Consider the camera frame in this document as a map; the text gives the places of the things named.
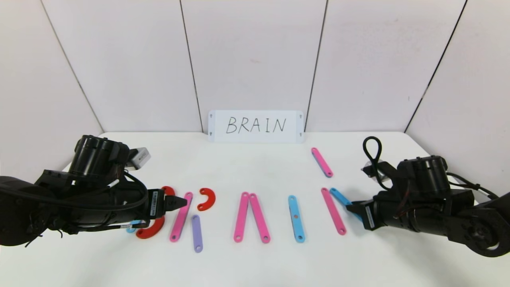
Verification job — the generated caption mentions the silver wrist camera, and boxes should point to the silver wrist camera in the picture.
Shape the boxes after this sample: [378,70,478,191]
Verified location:
[127,147,152,170]
[361,159,386,181]

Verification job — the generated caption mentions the white sign reading BRAIN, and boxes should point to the white sign reading BRAIN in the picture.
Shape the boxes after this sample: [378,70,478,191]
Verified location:
[208,110,304,144]

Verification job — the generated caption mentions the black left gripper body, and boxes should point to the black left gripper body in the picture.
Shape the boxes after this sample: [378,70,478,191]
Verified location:
[123,188,166,221]

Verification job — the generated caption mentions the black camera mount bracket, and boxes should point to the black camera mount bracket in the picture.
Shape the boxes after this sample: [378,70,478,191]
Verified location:
[382,163,405,200]

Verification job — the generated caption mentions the thin black hanging cable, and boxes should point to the thin black hanging cable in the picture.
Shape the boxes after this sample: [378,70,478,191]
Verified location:
[118,171,149,212]

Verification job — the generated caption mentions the short purple bar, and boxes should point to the short purple bar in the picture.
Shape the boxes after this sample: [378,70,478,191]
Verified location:
[191,214,204,254]

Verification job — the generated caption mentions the black looped cable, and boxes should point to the black looped cable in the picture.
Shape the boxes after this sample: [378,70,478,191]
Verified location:
[362,136,394,191]

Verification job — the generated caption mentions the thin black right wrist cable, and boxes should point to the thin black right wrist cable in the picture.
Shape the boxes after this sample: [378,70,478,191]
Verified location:
[445,171,499,201]

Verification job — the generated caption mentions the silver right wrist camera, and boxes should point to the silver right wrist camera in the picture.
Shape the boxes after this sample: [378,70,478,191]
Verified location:
[361,159,386,181]

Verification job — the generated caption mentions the pink bar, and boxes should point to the pink bar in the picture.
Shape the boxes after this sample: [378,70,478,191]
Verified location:
[169,192,194,243]
[233,192,250,243]
[249,193,271,244]
[311,147,334,178]
[321,187,347,236]

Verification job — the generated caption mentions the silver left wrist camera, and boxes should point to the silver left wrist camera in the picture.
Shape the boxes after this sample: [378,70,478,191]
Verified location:
[127,147,152,170]

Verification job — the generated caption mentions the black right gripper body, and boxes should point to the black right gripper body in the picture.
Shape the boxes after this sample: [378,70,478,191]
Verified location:
[360,198,409,231]

